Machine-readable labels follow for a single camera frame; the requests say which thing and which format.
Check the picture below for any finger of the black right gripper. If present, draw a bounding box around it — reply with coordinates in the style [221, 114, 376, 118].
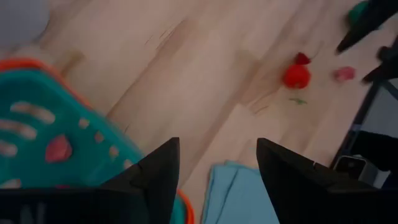
[335, 0, 398, 55]
[361, 45, 398, 85]

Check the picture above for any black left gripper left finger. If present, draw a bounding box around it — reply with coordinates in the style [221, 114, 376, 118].
[101, 137, 181, 224]

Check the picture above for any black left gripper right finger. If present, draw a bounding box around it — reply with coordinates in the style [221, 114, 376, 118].
[256, 137, 381, 224]

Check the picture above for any green toy vegetable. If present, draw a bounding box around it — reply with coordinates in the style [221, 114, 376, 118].
[347, 0, 371, 27]

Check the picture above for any red toy strawberry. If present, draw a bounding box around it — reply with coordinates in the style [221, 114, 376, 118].
[45, 134, 73, 164]

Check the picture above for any pink toy produce piece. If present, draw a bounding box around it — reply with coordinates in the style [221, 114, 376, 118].
[333, 66, 357, 83]

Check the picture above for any light blue cloth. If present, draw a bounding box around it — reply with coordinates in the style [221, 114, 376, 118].
[201, 160, 280, 224]

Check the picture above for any grey box device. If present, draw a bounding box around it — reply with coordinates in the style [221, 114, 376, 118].
[333, 154, 379, 184]

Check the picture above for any dark red toy piece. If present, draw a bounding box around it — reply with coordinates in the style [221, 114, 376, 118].
[294, 52, 312, 66]

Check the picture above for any teal colander with orange rim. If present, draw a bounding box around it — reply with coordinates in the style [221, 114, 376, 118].
[0, 57, 195, 224]

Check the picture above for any red toy tomato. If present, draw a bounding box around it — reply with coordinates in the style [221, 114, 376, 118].
[282, 63, 312, 90]

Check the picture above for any black bulky object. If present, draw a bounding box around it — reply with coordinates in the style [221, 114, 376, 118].
[351, 130, 398, 187]

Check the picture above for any black table frame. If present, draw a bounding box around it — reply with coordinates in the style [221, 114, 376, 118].
[329, 77, 398, 170]

